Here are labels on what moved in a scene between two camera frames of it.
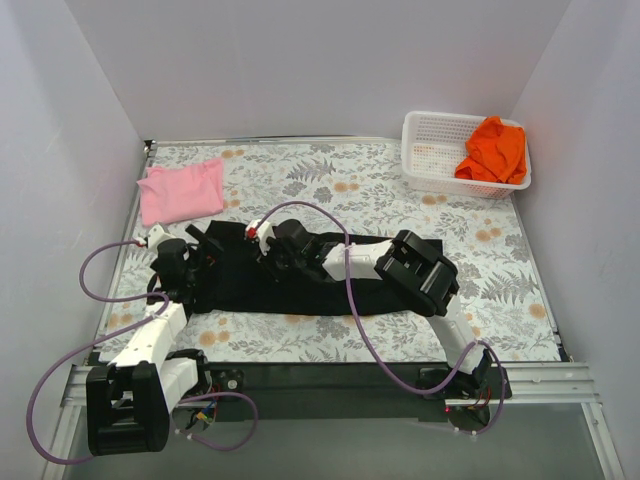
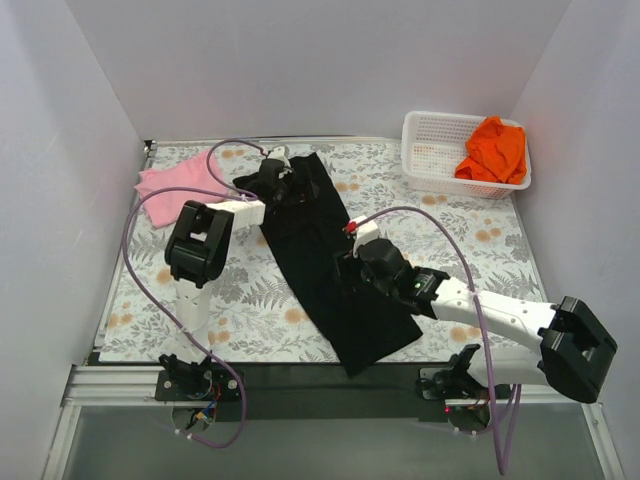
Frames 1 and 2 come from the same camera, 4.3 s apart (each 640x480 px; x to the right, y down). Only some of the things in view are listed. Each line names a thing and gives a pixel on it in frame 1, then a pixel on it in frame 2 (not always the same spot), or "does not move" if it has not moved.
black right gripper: x=272 y=252 to x=345 y=267
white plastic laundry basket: x=433 y=145 does not move
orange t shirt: x=496 y=152 does not move
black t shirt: x=239 y=276 to x=308 y=233
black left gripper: x=189 y=249 to x=288 y=185
